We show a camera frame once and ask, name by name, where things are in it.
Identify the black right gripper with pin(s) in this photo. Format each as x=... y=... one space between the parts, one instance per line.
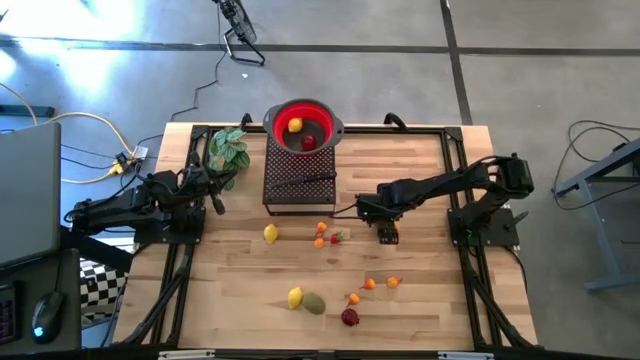
x=377 y=207

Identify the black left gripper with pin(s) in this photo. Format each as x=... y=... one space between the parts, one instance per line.
x=192 y=182

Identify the red strawberry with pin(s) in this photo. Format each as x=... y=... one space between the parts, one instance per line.
x=336 y=238

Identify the yellow lemon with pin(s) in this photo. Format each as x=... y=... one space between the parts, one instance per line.
x=295 y=125
x=295 y=298
x=270 y=233

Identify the dark red apple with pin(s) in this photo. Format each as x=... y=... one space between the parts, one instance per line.
x=308 y=142
x=349 y=317

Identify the green-brown kiwi fruit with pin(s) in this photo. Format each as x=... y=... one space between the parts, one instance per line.
x=314 y=303

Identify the red collapsible colander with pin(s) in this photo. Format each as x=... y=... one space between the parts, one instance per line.
x=320 y=117

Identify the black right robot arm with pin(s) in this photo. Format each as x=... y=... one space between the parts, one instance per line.
x=440 y=182

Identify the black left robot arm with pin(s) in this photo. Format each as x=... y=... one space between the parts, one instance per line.
x=115 y=210

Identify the green leafy potted plant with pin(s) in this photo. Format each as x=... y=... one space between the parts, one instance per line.
x=227 y=150

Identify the black perforated metal stand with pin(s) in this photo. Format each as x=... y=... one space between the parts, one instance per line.
x=300 y=200

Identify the grey power adapter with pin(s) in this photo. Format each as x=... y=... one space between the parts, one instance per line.
x=140 y=151

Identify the silver aluminium strut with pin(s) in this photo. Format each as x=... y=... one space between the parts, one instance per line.
x=465 y=356
x=187 y=355

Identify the black floor fan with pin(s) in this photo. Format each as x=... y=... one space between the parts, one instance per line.
x=240 y=22

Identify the black-white checkered board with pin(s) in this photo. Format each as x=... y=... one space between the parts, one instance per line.
x=100 y=287

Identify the black desk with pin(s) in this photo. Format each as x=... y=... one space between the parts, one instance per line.
x=72 y=280

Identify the flat black bar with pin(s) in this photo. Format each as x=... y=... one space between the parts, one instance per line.
x=25 y=111

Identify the blue-grey metal desk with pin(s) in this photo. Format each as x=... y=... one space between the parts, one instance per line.
x=605 y=250

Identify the black computer mouse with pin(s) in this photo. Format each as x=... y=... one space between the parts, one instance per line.
x=47 y=316

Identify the black keyboard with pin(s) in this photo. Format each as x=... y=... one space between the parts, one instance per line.
x=7 y=315

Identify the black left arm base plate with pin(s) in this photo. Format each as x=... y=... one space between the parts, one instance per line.
x=150 y=236

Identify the black aluminium table frame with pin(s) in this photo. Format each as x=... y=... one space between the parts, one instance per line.
x=400 y=131

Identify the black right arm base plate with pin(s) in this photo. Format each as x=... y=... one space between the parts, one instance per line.
x=500 y=237

